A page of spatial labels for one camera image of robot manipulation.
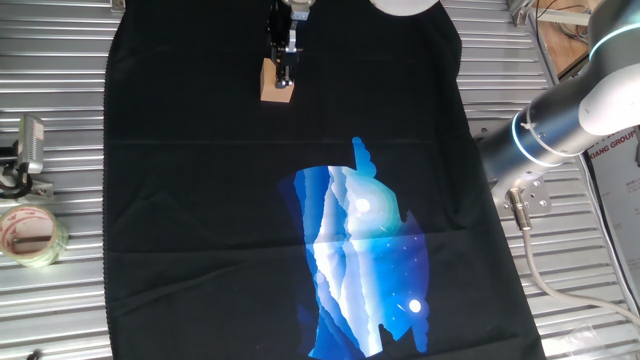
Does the metal corner bracket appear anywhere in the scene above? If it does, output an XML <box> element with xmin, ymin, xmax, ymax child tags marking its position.
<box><xmin>507</xmin><ymin>0</ymin><xmax>540</xmax><ymax>27</ymax></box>

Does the small wooden block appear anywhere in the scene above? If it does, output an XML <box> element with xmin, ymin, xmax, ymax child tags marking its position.
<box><xmin>259</xmin><ymin>57</ymin><xmax>296</xmax><ymax>105</ymax></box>

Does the white printed poster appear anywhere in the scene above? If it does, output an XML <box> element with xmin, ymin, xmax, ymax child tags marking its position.
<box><xmin>582</xmin><ymin>127</ymin><xmax>640</xmax><ymax>301</ymax></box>

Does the clear tape roll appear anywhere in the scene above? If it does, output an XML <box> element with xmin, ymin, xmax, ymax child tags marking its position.
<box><xmin>0</xmin><ymin>204</ymin><xmax>70</xmax><ymax>269</ymax></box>

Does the black cloth with blue print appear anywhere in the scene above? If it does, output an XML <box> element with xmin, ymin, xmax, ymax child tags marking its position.
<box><xmin>102</xmin><ymin>0</ymin><xmax>549</xmax><ymax>360</ymax></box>

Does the silver camera box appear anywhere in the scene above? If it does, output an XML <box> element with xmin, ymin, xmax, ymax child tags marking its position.
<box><xmin>17</xmin><ymin>114</ymin><xmax>46</xmax><ymax>175</ymax></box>

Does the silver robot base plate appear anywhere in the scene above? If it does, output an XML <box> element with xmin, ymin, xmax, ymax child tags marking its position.
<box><xmin>482</xmin><ymin>169</ymin><xmax>554</xmax><ymax>219</ymax></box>

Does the brown wooden board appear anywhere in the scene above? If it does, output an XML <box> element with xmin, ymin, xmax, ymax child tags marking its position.
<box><xmin>532</xmin><ymin>0</ymin><xmax>601</xmax><ymax>81</ymax></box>

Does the black metal clip tool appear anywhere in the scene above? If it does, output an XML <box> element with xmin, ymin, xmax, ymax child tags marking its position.
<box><xmin>0</xmin><ymin>145</ymin><xmax>55</xmax><ymax>200</ymax></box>

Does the grey hose with metal connector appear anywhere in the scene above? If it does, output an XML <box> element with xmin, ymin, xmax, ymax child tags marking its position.
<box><xmin>504</xmin><ymin>187</ymin><xmax>640</xmax><ymax>329</ymax></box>

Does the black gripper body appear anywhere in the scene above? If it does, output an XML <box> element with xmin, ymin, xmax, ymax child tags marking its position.
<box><xmin>266</xmin><ymin>0</ymin><xmax>305</xmax><ymax>37</ymax></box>

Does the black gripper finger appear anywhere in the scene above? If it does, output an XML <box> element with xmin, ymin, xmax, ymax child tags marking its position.
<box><xmin>267</xmin><ymin>33</ymin><xmax>285</xmax><ymax>65</ymax></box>
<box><xmin>272</xmin><ymin>29</ymin><xmax>304</xmax><ymax>91</ymax></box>

